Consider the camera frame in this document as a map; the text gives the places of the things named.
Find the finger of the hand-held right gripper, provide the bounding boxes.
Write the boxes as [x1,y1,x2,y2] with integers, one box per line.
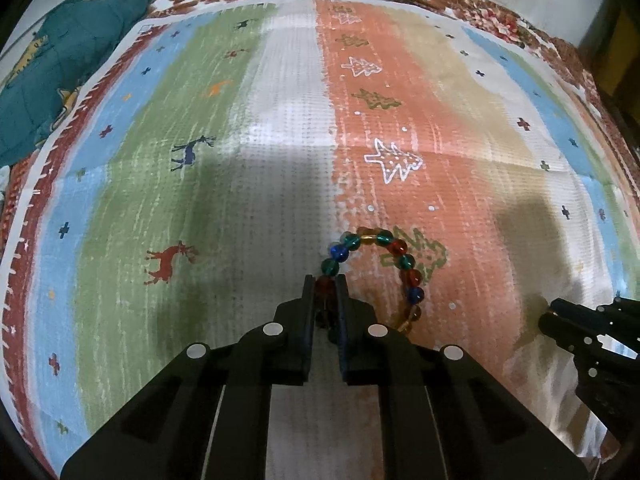
[596,295,640,348]
[538,298,608,363]

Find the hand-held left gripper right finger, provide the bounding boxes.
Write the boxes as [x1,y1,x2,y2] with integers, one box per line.
[336,275,589,480]

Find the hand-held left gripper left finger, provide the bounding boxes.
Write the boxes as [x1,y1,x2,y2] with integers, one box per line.
[60,274,317,480]

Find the multicolour glass bead bracelet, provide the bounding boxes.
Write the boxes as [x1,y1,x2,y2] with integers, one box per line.
[315,227,426,343]

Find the striped printed mat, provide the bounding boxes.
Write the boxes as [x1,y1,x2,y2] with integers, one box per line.
[0,0,640,480]

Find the teal quilted pillow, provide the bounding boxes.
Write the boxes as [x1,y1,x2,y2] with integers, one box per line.
[0,0,152,167]

